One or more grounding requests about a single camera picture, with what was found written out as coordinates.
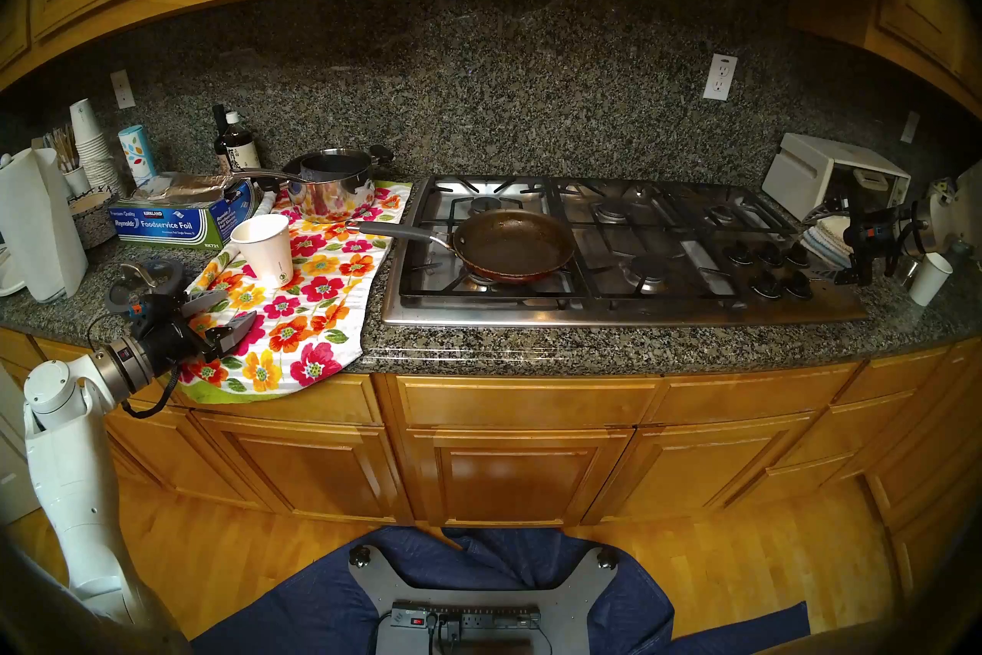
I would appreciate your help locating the narrow black cast iron grate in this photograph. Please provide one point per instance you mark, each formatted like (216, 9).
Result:
(767, 220)

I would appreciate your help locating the small steel cup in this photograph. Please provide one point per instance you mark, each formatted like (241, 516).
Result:
(907, 271)

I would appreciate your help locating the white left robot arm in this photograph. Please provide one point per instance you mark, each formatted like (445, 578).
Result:
(69, 469)

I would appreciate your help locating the white duplex wall outlet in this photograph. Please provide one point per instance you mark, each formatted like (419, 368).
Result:
(720, 78)

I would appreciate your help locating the woven patterned basket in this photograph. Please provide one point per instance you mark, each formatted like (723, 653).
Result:
(92, 220)

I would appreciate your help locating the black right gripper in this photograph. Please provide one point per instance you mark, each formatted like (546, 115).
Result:
(874, 231)

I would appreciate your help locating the blue foodservice foil box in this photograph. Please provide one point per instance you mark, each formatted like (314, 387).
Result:
(169, 224)

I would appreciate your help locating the white utensil holder cup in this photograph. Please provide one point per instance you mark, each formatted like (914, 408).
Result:
(77, 181)

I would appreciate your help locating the white paper cup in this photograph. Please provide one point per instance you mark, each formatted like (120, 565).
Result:
(265, 254)
(930, 277)

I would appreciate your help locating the dark round lid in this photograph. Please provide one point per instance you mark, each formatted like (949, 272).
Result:
(142, 281)

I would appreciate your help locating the wooden drawer front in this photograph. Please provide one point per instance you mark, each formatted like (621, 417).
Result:
(529, 402)
(752, 392)
(345, 400)

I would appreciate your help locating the wooden lower cabinet run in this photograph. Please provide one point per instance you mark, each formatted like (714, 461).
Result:
(905, 431)

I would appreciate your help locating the dark blue moving blanket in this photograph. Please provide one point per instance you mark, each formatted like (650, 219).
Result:
(307, 607)

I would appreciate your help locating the patterned blue paper cup stack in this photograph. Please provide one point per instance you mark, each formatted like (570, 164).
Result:
(136, 155)

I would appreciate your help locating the small white wall plate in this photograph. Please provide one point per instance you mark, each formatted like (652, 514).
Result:
(910, 127)

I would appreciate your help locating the stack of white paper cups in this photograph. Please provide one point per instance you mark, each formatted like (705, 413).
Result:
(92, 139)

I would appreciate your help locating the wooden cabinet door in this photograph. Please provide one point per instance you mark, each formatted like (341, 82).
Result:
(514, 477)
(690, 465)
(307, 469)

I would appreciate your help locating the wooden utensil bundle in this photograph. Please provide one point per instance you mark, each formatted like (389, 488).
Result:
(65, 151)

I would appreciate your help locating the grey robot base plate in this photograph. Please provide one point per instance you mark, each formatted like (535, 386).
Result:
(568, 607)

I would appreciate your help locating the white toaster oven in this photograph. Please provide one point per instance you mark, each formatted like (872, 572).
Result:
(805, 174)

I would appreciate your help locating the black stove knob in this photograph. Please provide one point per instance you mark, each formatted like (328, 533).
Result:
(765, 285)
(769, 254)
(740, 253)
(798, 254)
(798, 287)

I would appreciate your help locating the floral kitchen towel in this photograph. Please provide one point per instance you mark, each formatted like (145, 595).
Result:
(307, 323)

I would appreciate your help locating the white paper towel roll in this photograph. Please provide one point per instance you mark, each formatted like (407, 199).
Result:
(38, 231)

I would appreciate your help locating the stainless steel saucepan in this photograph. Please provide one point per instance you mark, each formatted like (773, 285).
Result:
(337, 197)

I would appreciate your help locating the stainless steel gas cooktop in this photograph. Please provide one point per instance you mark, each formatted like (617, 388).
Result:
(537, 312)

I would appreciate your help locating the dark nonstick frying pan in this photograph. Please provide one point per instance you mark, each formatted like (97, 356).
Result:
(514, 247)

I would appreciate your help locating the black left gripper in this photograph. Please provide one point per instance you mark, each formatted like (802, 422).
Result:
(173, 339)

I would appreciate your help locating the slim dark glass bottle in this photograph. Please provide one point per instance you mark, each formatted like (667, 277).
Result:
(220, 124)

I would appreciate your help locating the dark bottle with white label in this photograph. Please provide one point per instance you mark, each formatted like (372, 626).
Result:
(242, 151)

